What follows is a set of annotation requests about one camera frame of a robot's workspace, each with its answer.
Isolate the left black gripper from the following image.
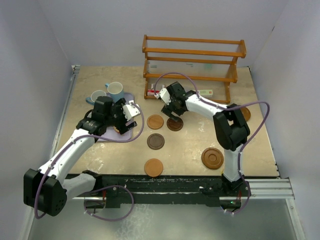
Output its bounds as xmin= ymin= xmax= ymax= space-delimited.
xmin=104 ymin=99 xmax=136 ymax=134

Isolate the dark walnut coaster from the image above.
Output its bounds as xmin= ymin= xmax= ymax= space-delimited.
xmin=166 ymin=118 xmax=184 ymax=132

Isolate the light wood coaster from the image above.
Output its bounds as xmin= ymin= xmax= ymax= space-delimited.
xmin=146 ymin=114 xmax=164 ymax=130

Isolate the dark brown coaster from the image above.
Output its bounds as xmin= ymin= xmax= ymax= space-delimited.
xmin=146 ymin=133 xmax=165 ymax=150

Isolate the orange terracotta coaster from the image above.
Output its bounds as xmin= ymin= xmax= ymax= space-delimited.
xmin=144 ymin=158 xmax=164 ymax=178

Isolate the ringed brown wooden coaster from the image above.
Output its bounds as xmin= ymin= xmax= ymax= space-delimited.
xmin=201 ymin=147 xmax=224 ymax=170

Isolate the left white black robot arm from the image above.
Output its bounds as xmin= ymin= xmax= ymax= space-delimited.
xmin=23 ymin=96 xmax=143 ymax=219

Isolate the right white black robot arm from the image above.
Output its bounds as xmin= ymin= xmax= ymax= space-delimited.
xmin=156 ymin=82 xmax=250 ymax=196

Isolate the lavender plastic tray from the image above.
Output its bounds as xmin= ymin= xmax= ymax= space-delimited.
xmin=102 ymin=92 xmax=134 ymax=141

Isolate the red white small box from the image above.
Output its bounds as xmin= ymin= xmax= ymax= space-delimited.
xmin=147 ymin=89 xmax=159 ymax=97

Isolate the green white long box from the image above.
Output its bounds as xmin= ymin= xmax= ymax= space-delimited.
xmin=197 ymin=89 xmax=213 ymax=98

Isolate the light blue tall mug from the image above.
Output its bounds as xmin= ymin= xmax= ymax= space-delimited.
xmin=105 ymin=81 xmax=125 ymax=103

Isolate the teal mug white inside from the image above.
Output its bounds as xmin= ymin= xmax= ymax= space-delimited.
xmin=85 ymin=90 xmax=107 ymax=105

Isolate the wooden three-tier shelf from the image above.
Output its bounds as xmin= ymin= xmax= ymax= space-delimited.
xmin=142 ymin=35 xmax=247 ymax=104

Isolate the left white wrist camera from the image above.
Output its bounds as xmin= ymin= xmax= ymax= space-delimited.
xmin=122 ymin=102 xmax=140 ymax=121

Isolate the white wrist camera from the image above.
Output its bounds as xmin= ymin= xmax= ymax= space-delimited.
xmin=154 ymin=88 xmax=171 ymax=105
xmin=122 ymin=102 xmax=140 ymax=121

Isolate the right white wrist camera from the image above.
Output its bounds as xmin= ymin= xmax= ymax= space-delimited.
xmin=154 ymin=88 xmax=171 ymax=105

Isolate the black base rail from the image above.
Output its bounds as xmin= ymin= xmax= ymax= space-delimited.
xmin=64 ymin=170 xmax=253 ymax=209

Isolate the aluminium frame rail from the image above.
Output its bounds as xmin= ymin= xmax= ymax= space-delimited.
xmin=244 ymin=177 xmax=306 ymax=240

